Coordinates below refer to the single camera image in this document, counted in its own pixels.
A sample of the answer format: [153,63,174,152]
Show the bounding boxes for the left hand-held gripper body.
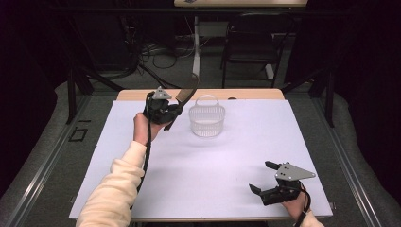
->
[143,85,178,126]

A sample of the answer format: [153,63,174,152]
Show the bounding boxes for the black folding chair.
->
[219,12,297,90]

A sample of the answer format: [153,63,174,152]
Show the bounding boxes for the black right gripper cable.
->
[292,182,312,227]

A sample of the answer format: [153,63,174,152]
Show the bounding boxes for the dark curtain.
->
[0,0,61,184]
[333,0,401,219]

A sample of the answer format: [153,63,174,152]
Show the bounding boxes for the white-legged desk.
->
[173,0,310,81]

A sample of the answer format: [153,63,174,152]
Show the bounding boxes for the bundle of floor cables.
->
[137,39,191,71]

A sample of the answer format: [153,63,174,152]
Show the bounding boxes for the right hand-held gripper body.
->
[260,161,318,207]

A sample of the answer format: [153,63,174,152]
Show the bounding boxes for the person's left hand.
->
[132,112,168,147]

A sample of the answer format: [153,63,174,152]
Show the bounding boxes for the white table cover sheet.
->
[68,99,334,221]

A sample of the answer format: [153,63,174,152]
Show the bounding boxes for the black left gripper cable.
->
[130,91,156,212]

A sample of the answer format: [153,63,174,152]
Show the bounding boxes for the grey metal floor rail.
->
[5,94,93,227]
[310,94,383,227]

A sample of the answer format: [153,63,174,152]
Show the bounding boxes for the white plastic basket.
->
[188,94,227,138]

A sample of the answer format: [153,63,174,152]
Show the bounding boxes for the person's right hand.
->
[281,189,312,222]

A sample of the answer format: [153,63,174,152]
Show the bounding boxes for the black metal frame stand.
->
[64,67,126,126]
[280,67,336,129]

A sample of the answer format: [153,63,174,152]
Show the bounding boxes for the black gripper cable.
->
[130,91,156,212]
[292,182,312,227]

